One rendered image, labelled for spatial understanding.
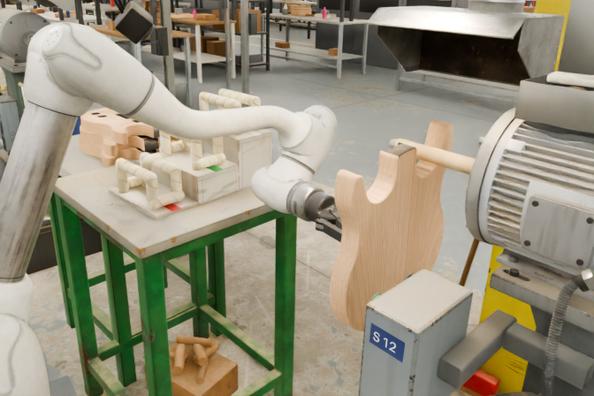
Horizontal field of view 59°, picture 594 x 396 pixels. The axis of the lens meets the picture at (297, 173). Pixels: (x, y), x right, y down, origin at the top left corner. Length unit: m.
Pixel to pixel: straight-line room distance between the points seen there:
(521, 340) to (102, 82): 0.84
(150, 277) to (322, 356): 1.20
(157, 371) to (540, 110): 1.22
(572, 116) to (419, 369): 0.44
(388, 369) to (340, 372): 1.54
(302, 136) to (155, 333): 0.68
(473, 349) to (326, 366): 1.55
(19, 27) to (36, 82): 1.91
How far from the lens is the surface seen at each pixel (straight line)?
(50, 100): 1.14
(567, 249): 0.87
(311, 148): 1.30
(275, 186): 1.30
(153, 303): 1.49
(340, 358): 2.46
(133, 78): 1.02
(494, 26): 0.96
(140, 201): 1.62
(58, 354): 2.64
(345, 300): 1.04
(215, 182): 1.61
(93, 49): 0.99
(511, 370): 2.35
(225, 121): 1.16
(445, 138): 1.14
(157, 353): 1.59
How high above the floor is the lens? 1.59
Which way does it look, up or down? 21 degrees down
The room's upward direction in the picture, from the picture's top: 1 degrees clockwise
